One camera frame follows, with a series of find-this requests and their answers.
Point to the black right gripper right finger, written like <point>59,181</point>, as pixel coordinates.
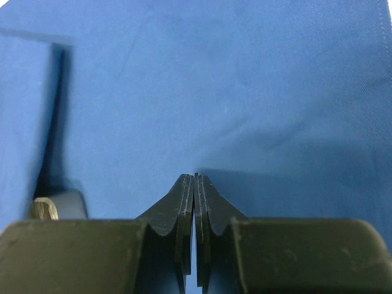
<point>240,254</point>

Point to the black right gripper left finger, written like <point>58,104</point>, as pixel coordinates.
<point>149,254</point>

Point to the blue surgical cloth wrap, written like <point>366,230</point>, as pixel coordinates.
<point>284,105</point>

